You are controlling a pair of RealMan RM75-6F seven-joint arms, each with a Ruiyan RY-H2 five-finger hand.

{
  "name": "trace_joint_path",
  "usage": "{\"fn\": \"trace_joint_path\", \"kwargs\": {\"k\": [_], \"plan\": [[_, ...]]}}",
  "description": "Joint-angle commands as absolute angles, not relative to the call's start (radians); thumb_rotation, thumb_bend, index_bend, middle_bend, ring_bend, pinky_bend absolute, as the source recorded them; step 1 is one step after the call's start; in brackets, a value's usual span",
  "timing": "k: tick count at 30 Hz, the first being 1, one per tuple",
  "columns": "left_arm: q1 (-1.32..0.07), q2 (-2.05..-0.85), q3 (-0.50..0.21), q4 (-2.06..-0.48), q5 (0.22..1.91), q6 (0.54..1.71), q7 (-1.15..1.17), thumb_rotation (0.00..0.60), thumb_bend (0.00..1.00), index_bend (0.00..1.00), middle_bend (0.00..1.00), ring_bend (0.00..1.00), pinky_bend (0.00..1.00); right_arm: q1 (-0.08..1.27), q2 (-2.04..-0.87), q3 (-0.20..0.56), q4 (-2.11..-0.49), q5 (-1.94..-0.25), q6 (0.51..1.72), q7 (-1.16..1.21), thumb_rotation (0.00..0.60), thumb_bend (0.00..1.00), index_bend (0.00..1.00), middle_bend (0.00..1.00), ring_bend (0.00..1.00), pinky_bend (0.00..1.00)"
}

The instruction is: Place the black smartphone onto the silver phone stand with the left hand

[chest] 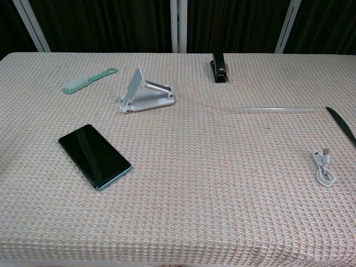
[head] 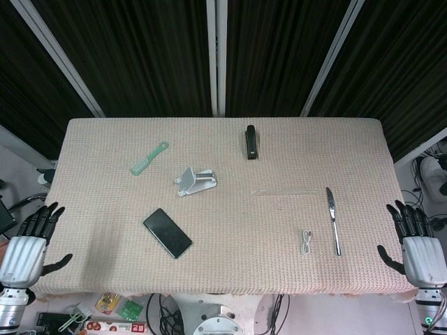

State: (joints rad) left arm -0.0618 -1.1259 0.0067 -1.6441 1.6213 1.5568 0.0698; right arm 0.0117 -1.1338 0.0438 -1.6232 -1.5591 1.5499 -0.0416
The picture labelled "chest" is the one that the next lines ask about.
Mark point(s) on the black smartphone with teal edge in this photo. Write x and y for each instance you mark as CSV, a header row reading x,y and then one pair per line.
x,y
93,155

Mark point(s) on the white folding phone stand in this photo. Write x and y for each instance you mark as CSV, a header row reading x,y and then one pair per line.
x,y
150,101

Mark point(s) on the beige waffle-weave tablecloth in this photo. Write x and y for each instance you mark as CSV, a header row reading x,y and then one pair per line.
x,y
194,180

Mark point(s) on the black stapler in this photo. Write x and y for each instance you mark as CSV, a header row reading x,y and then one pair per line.
x,y
219,68

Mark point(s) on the clear plastic straw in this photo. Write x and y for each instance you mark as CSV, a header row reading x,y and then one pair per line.
x,y
272,109

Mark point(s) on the green plastic brush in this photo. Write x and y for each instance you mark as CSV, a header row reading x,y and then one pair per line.
x,y
74,85

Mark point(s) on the black curtain panel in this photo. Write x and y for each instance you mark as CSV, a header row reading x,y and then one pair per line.
x,y
328,25
11,30
105,25
236,25

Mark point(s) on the white metal frame post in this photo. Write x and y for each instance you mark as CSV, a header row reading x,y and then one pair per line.
x,y
32,26
178,26
287,26

